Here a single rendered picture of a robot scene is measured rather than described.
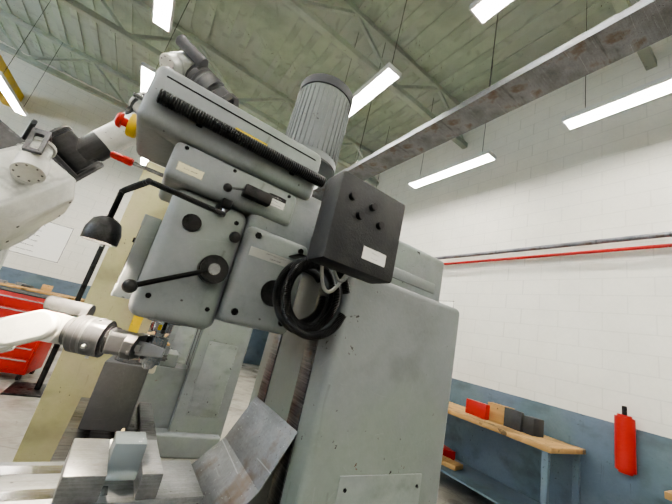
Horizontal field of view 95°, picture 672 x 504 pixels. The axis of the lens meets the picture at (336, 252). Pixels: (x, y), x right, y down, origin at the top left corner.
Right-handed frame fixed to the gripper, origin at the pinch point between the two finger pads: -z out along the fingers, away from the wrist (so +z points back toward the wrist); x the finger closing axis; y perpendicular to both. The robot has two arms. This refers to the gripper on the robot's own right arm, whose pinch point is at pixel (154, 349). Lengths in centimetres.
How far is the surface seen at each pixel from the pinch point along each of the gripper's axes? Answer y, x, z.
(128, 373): 11.6, 23.1, 9.8
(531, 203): -267, 251, -356
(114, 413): 22.8, 23.1, 9.3
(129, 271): -16.6, -5.5, 10.2
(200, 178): -42.1, -12.9, 1.1
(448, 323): -27, 4, -83
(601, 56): -235, 36, -192
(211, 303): -14.1, -7.0, -10.2
